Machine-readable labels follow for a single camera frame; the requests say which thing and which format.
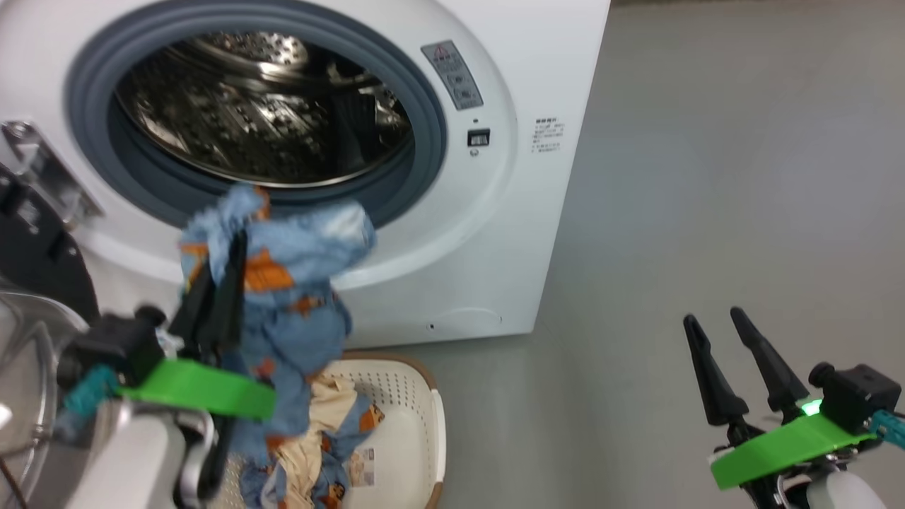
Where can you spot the metal door hinge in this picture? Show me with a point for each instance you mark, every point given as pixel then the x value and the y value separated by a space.
pixel 42 170

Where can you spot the teal camera connector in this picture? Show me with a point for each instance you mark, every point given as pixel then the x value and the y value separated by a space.
pixel 889 428
pixel 88 392

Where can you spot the grey rubber door gasket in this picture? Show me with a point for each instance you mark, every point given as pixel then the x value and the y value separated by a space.
pixel 428 127

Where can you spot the paper basket product sticker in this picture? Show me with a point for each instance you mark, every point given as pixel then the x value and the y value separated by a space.
pixel 360 466

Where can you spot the blue garment with orange print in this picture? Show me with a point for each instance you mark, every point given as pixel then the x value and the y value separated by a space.
pixel 297 311

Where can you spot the stainless steel washing machine drum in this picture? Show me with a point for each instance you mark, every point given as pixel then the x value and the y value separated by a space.
pixel 261 120

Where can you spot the white front-load washing machine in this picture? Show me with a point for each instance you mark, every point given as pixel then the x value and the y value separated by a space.
pixel 537 71

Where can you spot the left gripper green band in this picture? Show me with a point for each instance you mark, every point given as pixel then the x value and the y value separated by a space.
pixel 205 389

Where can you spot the black door latch socket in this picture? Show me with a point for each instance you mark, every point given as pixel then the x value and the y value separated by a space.
pixel 479 137

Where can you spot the cream perforated laundry basket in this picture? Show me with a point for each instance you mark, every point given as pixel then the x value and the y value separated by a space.
pixel 410 424

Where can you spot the teal right camera connector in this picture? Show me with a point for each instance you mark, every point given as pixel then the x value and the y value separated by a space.
pixel 889 428

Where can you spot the round black glass washer door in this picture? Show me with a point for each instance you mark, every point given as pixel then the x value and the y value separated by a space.
pixel 42 261

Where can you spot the teal left camera connector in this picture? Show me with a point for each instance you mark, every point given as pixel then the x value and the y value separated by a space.
pixel 88 392

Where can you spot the grey warning label sticker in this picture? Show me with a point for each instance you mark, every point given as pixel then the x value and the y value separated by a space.
pixel 452 74

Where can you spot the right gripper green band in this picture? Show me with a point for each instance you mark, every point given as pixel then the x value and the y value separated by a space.
pixel 778 445

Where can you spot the cream and blue garment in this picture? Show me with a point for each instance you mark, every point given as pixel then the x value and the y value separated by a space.
pixel 329 410

